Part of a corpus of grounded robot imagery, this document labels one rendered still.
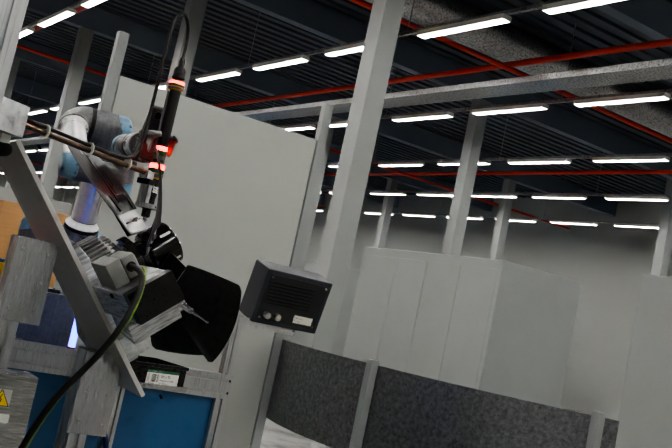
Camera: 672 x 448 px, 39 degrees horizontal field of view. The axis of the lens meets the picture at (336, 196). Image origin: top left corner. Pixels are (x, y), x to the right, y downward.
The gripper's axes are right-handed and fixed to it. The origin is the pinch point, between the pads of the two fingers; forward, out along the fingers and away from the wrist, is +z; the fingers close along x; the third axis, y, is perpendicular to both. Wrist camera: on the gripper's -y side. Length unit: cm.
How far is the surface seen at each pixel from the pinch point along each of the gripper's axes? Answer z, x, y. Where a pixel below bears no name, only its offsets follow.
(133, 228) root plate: 6.1, 5.6, 27.4
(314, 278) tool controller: -33, -76, 28
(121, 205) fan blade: 3.3, 9.3, 22.1
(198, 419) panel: -38, -47, 81
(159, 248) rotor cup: 12.5, -0.1, 31.1
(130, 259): 39, 17, 36
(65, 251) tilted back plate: 20.0, 25.9, 37.1
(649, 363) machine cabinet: -298, -585, 24
